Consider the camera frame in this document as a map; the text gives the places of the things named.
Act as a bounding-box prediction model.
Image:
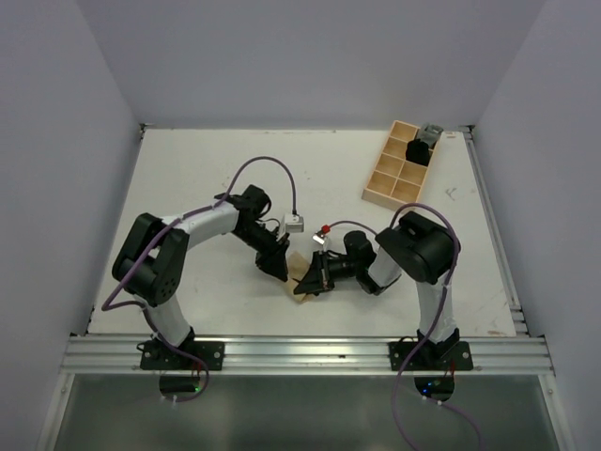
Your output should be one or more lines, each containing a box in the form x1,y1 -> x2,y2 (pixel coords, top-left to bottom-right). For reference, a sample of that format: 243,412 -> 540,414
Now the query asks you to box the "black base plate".
136,339 -> 225,371
387,340 -> 474,371

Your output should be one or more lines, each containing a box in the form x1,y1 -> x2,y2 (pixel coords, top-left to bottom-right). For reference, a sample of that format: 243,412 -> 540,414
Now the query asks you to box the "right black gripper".
295,249 -> 362,294

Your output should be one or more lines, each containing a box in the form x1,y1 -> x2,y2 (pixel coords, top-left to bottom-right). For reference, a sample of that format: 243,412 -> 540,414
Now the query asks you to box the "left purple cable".
100,156 -> 299,403

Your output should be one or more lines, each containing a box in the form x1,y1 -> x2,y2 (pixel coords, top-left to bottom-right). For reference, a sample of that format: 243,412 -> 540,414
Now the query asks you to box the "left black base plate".
136,339 -> 225,371

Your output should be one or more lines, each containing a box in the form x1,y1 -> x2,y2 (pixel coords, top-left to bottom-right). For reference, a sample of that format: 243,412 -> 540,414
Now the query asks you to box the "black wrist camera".
234,183 -> 306,236
311,224 -> 379,264

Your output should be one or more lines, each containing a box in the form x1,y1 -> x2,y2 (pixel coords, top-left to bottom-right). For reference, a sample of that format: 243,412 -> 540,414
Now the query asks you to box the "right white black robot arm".
293,211 -> 460,369

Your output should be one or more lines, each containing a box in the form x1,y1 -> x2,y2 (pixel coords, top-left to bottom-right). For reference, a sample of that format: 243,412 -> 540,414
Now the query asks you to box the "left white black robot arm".
102,195 -> 289,369

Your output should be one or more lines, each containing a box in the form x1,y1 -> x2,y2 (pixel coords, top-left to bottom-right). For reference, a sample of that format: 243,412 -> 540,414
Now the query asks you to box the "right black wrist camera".
311,224 -> 379,264

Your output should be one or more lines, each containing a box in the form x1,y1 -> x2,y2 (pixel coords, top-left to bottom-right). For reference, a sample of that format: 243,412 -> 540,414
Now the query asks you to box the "rolled black garment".
406,139 -> 431,166

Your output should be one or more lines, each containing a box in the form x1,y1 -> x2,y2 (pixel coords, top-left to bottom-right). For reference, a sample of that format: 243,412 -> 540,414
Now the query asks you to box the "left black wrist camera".
234,183 -> 306,236

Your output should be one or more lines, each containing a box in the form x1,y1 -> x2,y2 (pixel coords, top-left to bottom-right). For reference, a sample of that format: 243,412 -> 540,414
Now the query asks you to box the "beige underwear with navy trim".
285,251 -> 314,304

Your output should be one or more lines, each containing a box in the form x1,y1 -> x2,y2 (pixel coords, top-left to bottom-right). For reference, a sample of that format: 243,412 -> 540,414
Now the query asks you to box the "aluminium front rail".
60,334 -> 554,376

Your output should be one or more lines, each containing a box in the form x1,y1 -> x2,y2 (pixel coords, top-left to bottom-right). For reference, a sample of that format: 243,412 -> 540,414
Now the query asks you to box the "wooden compartment organizer box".
362,120 -> 440,210

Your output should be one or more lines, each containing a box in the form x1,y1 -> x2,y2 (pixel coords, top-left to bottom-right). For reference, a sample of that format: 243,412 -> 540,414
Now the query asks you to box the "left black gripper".
234,221 -> 290,281

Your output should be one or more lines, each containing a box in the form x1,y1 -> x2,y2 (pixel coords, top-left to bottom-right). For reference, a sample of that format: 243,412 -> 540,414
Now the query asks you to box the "aluminium right side rail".
462,125 -> 531,337

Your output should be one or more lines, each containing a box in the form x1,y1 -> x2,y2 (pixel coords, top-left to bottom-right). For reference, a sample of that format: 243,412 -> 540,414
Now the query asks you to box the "aluminium rail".
462,125 -> 531,337
60,334 -> 554,376

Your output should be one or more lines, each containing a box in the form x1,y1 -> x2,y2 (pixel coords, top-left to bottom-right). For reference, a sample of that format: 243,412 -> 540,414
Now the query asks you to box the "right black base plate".
387,340 -> 474,371

